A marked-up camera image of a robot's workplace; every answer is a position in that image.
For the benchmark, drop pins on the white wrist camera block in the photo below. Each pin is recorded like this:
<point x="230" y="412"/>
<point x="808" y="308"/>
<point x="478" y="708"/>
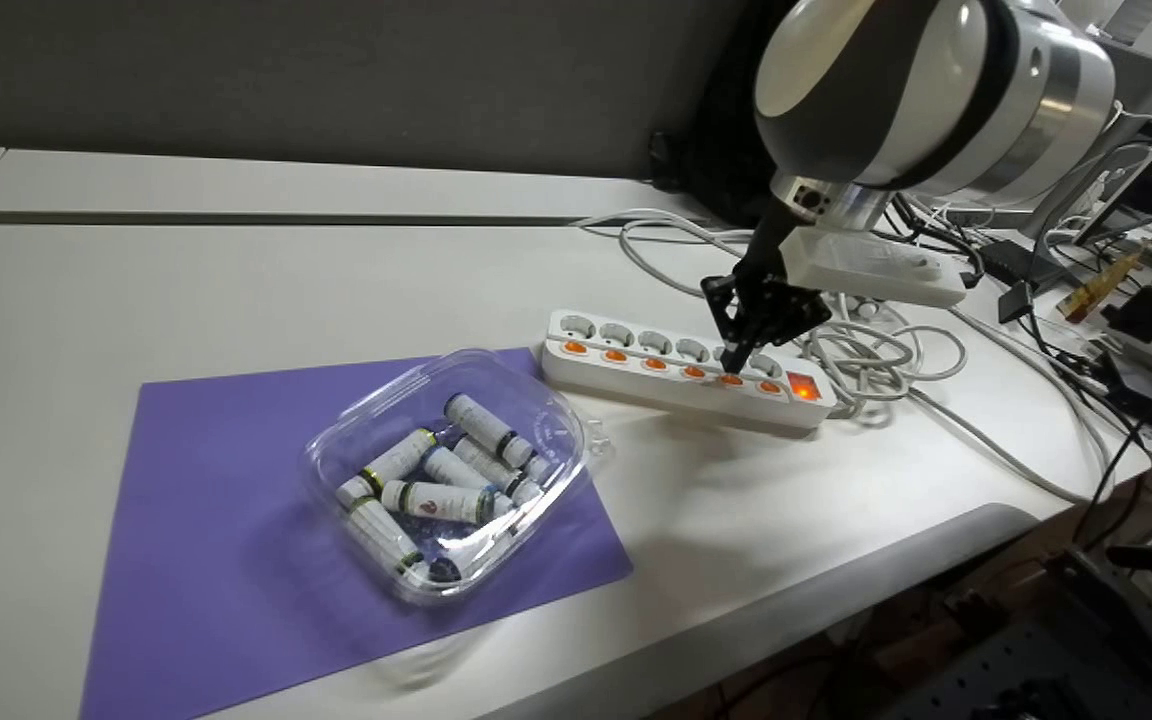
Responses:
<point x="871" y="262"/>

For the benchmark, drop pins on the white tube with black band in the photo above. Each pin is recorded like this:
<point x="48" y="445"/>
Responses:
<point x="502" y="467"/>
<point x="481" y="420"/>
<point x="399" y="462"/>
<point x="454" y="469"/>
<point x="380" y="542"/>
<point x="436" y="502"/>

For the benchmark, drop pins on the yellow wooden stick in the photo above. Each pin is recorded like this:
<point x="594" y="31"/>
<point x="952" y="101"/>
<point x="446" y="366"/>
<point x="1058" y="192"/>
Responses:
<point x="1098" y="285"/>

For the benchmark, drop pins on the purple rectangular mat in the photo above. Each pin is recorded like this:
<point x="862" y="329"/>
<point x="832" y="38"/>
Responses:
<point x="217" y="532"/>

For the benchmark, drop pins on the black bag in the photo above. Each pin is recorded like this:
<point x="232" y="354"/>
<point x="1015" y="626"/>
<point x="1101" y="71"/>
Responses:
<point x="719" y="122"/>

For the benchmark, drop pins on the black flat device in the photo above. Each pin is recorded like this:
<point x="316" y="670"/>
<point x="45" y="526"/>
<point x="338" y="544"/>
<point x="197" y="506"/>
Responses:
<point x="1017" y="262"/>

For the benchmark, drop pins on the white flat box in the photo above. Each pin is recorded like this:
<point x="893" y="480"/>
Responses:
<point x="1021" y="201"/>

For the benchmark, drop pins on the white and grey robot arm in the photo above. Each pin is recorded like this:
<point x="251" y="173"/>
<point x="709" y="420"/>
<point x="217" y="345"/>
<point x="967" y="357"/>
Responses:
<point x="923" y="81"/>

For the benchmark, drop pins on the clear plastic clamshell container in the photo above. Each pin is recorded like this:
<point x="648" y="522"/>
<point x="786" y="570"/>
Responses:
<point x="537" y="424"/>

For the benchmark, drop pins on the grey monitor stand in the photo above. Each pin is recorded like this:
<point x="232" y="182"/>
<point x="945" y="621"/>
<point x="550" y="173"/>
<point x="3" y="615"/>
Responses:
<point x="1141" y="146"/>

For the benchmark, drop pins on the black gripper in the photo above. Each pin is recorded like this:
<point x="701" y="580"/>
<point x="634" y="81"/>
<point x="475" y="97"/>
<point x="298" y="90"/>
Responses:
<point x="762" y="262"/>

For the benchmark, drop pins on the white power strip orange switches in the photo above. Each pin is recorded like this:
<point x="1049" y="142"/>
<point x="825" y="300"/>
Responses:
<point x="658" y="373"/>

